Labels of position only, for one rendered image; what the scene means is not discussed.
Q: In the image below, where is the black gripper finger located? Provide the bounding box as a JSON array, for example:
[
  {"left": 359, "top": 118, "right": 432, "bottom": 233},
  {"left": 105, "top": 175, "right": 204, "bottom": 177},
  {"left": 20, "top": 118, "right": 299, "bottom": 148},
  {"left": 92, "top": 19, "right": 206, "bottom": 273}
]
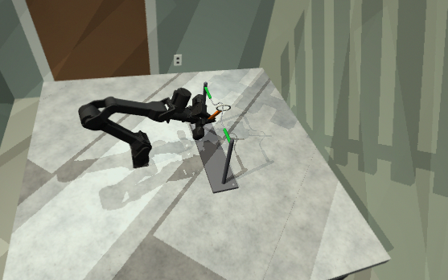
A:
[
  {"left": 201, "top": 118, "right": 216, "bottom": 127},
  {"left": 201, "top": 112, "right": 211, "bottom": 119}
]

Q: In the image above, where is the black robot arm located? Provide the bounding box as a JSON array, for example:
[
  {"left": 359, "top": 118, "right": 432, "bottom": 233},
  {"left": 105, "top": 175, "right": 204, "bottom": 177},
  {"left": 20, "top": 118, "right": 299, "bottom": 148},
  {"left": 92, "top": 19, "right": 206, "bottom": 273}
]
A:
[{"left": 78, "top": 88, "right": 207, "bottom": 168}]

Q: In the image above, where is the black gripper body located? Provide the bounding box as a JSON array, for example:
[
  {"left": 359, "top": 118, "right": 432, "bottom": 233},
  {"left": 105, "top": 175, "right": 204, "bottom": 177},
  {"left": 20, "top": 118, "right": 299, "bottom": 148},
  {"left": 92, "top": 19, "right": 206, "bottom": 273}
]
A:
[{"left": 182, "top": 94, "right": 204, "bottom": 140}]

